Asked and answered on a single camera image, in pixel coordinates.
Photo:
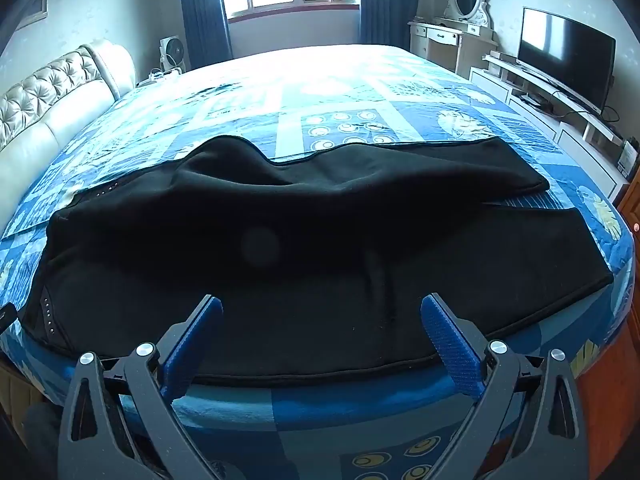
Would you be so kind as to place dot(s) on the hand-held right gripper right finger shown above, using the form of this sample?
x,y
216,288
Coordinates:
x,y
450,340

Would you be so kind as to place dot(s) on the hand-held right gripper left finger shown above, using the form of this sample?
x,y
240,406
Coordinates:
x,y
195,340

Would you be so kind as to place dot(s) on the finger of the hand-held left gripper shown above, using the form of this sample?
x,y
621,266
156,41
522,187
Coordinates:
x,y
6,317

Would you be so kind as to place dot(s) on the black pants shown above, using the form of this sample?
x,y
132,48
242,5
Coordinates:
x,y
300,260

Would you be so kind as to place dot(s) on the cream tufted headboard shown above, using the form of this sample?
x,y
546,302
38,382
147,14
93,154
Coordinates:
x,y
45,105

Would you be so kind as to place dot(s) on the wooden cabinet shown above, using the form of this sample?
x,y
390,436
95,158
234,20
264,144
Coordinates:
x,y
631,220

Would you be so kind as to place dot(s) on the white television stand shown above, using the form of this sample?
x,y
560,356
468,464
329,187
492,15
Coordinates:
x,y
580,135

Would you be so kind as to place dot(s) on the small black set-top box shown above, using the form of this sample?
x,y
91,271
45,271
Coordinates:
x,y
531,99

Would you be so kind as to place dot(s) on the blue patterned bed sheet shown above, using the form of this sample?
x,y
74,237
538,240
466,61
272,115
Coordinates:
x,y
320,100

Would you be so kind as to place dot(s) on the white fan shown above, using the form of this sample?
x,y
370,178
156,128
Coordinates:
x,y
173,52

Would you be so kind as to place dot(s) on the white vanity dresser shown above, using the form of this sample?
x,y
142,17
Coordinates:
x,y
440,42

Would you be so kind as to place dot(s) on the black curved television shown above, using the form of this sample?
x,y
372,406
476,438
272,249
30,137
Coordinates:
x,y
565,55

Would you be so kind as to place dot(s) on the blue curtain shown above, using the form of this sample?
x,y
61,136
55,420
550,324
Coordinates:
x,y
385,5
202,10

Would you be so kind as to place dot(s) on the wall picture frame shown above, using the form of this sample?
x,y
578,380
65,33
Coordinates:
x,y
34,6

